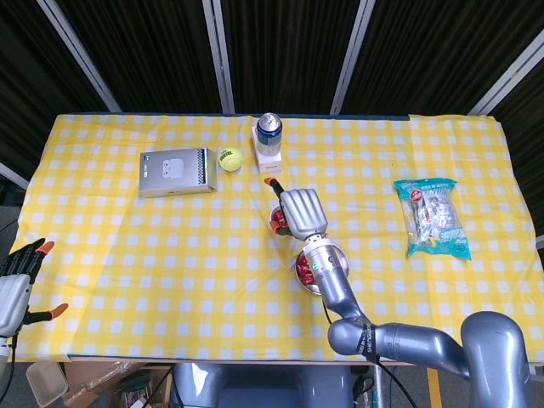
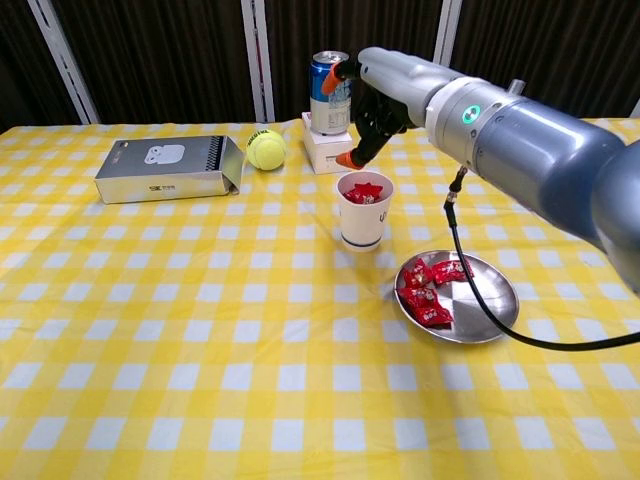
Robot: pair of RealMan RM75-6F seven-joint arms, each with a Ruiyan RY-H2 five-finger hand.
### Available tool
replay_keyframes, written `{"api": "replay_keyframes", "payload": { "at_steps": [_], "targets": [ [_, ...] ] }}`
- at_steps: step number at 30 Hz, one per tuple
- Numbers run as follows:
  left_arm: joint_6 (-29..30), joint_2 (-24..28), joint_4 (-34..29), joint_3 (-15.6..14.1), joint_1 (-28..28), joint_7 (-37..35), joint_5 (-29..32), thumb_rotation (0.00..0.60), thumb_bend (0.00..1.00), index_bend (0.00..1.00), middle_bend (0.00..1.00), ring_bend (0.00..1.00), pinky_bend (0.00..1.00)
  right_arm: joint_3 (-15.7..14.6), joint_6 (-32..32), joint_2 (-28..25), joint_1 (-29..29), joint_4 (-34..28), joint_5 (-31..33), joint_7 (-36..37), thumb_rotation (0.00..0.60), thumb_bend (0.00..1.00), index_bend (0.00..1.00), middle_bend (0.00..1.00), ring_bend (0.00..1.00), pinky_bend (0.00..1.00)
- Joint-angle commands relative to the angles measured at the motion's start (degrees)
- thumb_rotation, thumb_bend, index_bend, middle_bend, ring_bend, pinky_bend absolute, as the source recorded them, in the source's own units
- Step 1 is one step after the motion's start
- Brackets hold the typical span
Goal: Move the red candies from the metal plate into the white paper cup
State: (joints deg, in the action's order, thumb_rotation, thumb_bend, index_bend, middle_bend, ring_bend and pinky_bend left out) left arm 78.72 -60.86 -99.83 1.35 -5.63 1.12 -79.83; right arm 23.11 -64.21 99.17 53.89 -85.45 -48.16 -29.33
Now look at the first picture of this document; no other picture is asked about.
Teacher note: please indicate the metal table leg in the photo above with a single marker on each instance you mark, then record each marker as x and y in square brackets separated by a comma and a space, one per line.
[377, 391]

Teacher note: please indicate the beige plastic container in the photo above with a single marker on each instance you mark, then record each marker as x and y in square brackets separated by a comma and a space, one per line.
[47, 384]

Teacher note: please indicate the brown cardboard box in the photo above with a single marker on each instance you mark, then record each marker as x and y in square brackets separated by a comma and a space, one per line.
[93, 378]

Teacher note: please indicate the yellow white checked tablecloth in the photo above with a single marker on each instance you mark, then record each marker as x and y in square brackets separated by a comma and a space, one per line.
[170, 276]

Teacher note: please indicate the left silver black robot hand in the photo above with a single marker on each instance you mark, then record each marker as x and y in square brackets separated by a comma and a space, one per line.
[10, 297]

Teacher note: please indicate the teal clear snack bag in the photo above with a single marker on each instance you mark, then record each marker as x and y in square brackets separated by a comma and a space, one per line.
[433, 217]

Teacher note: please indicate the grey robot torso base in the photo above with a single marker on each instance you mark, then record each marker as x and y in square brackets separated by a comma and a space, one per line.
[263, 391]

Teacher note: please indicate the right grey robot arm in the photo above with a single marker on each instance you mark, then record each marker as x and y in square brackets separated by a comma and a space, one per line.
[336, 289]

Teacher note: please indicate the white paper cup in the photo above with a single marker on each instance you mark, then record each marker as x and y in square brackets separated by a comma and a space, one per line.
[272, 225]

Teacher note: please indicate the silver metal plate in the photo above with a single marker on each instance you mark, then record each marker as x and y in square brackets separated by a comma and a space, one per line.
[346, 268]

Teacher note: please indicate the black pleated curtain panel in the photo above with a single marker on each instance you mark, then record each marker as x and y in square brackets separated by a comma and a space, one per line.
[531, 149]
[149, 51]
[425, 51]
[25, 85]
[285, 51]

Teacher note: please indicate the blue silver drink can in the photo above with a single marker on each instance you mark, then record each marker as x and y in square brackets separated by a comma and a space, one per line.
[269, 136]

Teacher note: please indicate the small white cardboard box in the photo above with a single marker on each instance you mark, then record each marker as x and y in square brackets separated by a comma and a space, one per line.
[270, 166]

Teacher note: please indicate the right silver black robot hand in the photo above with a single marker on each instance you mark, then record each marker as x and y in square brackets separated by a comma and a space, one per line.
[304, 212]

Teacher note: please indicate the yellow tennis ball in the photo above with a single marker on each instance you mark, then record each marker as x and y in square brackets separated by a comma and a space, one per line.
[229, 158]

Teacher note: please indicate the silver earbuds box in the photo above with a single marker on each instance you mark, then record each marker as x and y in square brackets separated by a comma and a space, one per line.
[172, 170]

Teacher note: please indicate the red candy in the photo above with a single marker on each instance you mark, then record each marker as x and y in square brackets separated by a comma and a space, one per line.
[302, 260]
[307, 272]
[278, 217]
[310, 281]

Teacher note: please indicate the white metal frame post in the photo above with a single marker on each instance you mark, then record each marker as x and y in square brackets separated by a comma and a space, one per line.
[13, 174]
[540, 241]
[506, 74]
[353, 55]
[81, 57]
[219, 59]

